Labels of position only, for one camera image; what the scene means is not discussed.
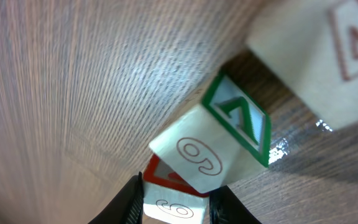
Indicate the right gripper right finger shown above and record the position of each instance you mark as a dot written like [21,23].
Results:
[226,208]

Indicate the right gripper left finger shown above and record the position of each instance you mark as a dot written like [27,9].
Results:
[126,207]

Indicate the wooden block number nine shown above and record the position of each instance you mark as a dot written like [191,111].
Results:
[168,198]

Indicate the wooden block number six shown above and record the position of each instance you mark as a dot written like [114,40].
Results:
[218,135]

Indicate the wooden block red picture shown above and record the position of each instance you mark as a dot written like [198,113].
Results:
[312,46]

